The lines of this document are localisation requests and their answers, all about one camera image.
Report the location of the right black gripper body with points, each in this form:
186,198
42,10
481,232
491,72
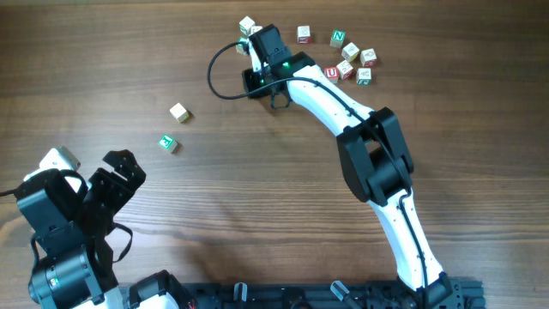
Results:
257,81

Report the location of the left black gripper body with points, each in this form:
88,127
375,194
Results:
103,189

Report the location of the green letter E block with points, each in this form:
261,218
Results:
168,143

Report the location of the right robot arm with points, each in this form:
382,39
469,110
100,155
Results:
375,160

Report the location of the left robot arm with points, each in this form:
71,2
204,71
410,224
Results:
79,278

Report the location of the green letter A block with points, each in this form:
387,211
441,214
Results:
243,46

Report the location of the small white block orange print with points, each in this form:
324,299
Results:
255,29

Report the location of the teal block top left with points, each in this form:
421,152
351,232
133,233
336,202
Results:
245,25

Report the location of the red letter U block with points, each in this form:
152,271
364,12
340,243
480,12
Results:
332,74

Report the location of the white block red M side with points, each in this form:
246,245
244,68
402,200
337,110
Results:
345,69

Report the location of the green letter N block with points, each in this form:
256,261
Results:
337,38

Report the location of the white block yellow side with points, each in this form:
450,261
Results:
350,52

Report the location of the white block green J side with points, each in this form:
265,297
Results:
363,76

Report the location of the white block red Q side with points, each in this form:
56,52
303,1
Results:
368,58

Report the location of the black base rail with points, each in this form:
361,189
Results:
300,295

